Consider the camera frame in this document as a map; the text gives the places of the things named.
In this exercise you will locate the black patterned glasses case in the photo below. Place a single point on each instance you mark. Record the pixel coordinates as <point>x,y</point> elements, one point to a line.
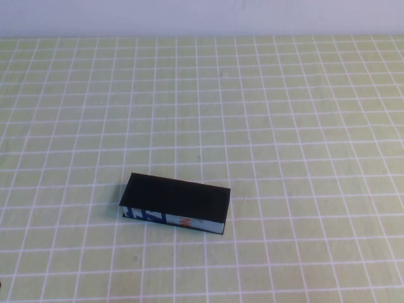
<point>173,199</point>

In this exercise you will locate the green checked tablecloth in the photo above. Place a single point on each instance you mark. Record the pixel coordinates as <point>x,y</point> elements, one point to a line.
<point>94,94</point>

